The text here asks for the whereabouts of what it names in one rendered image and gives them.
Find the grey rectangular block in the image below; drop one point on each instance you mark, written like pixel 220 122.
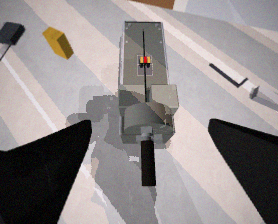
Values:
pixel 266 97

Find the black l-shaped bar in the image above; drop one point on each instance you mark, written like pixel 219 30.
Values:
pixel 227 77

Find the small brass block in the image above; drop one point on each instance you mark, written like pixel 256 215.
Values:
pixel 58 42

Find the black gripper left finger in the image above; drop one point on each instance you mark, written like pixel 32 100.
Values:
pixel 36 178

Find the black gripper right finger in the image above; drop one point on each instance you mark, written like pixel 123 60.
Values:
pixel 252 156

